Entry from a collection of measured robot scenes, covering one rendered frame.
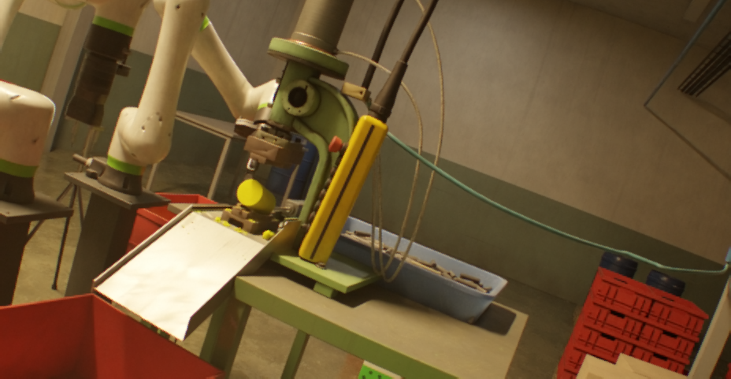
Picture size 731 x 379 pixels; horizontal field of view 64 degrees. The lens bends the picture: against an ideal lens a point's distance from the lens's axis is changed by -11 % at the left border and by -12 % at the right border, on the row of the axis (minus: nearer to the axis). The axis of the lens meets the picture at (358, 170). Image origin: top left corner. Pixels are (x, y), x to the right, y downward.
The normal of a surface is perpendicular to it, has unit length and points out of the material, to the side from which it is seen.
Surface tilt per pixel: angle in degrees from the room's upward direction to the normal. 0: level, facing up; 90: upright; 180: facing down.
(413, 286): 100
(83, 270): 90
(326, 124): 90
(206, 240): 30
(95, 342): 90
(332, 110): 90
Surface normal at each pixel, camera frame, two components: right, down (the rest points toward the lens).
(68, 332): 0.88, 0.34
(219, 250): 0.14, -0.84
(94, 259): -0.18, 0.00
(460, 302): -0.37, 0.11
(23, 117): 0.40, 0.18
